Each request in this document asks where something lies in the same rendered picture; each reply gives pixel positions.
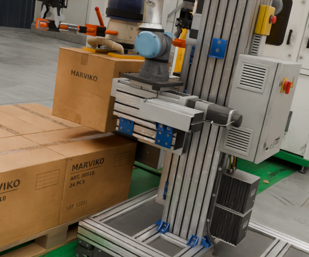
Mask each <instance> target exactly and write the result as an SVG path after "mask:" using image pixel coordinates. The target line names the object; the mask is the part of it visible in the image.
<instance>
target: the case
mask: <svg viewBox="0 0 309 257"><path fill-rule="evenodd" d="M143 62H144V60H138V59H120V58H116V57H111V56H108V54H106V53H94V52H89V51H86V50H83V49H82V48H67V47H60V48H59V57H58V66H57V74H56V83H55V91H54V101H53V109H52V115H54V116H57V117H60V118H63V119H65V120H68V121H71V122H74V123H77V124H80V125H83V126H86V127H89V128H91V129H94V130H97V131H100V132H103V133H106V132H112V131H116V123H117V115H114V114H113V109H114V102H115V97H113V96H111V88H112V81H113V79H114V78H123V77H122V74H123V73H139V70H140V68H141V66H142V64H143Z"/></svg>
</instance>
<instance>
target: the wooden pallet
mask: <svg viewBox="0 0 309 257"><path fill-rule="evenodd" d="M119 203H121V202H119ZM119 203H116V204H119ZM116 204H114V205H116ZM114 205H111V206H109V207H106V208H104V209H101V210H98V211H96V212H93V213H90V214H88V215H85V216H83V217H80V218H77V219H74V220H72V221H69V222H66V223H64V224H61V225H58V226H56V227H53V228H50V229H48V230H45V231H43V232H40V233H38V234H35V235H32V236H30V237H27V238H24V239H22V240H19V241H17V242H14V243H11V244H9V245H6V246H3V247H1V248H0V252H2V251H4V250H7V249H9V248H12V247H14V246H17V245H19V244H22V243H25V242H27V241H30V240H32V239H35V242H34V243H31V244H29V245H26V246H24V247H21V248H19V249H16V250H14V251H11V252H8V253H6V254H3V255H1V256H0V257H39V256H41V255H43V254H45V253H48V252H50V251H52V250H55V249H57V248H59V247H62V246H64V245H66V244H68V243H71V242H73V241H75V240H78V237H77V236H76V235H77V231H78V225H77V226H74V227H71V228H69V229H68V226H69V225H71V224H74V223H76V222H79V221H81V220H83V219H85V218H87V217H90V216H92V215H94V214H96V213H99V212H101V211H103V210H105V209H108V208H110V207H112V206H114Z"/></svg>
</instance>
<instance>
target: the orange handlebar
mask: <svg viewBox="0 0 309 257"><path fill-rule="evenodd" d="M40 26H41V27H46V23H45V22H40ZM59 29H65V30H66V29H68V26H67V25H62V24H60V27H59ZM94 31H95V29H93V28H89V27H87V33H89V32H92V33H94ZM106 34H110V35H118V32H117V31H111V30H106ZM181 43H182V42H180V41H172V44H175V45H181Z"/></svg>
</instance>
